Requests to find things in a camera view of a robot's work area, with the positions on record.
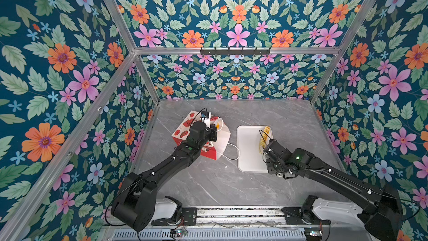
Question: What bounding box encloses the red white paper bag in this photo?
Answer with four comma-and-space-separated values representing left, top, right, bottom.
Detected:
172, 110, 231, 160

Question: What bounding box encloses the long ridged fake bread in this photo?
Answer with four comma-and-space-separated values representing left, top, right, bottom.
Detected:
259, 126, 272, 154

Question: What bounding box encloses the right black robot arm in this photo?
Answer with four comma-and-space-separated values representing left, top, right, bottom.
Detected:
263, 139, 403, 241

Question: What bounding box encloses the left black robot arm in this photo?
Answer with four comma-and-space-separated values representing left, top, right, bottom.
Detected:
110, 121, 217, 231

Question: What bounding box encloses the white rectangular tray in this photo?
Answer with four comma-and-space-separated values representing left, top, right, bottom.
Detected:
237, 126, 268, 174

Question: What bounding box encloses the right circuit board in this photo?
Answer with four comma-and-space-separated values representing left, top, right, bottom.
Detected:
304, 229, 323, 241

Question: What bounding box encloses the circuit board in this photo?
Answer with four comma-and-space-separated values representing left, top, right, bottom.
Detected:
169, 229, 188, 239
304, 229, 323, 241

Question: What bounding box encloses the left circuit board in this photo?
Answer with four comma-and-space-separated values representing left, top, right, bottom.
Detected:
169, 229, 188, 239

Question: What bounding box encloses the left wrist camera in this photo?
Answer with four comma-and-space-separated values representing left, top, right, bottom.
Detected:
201, 111, 212, 127

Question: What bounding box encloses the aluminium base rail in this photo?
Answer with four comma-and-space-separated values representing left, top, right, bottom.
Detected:
100, 205, 365, 228

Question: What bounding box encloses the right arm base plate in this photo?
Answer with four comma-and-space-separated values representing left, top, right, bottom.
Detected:
281, 206, 331, 225

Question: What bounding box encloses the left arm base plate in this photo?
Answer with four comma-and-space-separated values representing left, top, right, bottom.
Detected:
151, 208, 198, 226

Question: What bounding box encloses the black hook rail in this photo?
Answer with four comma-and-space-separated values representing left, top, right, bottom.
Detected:
200, 47, 271, 56

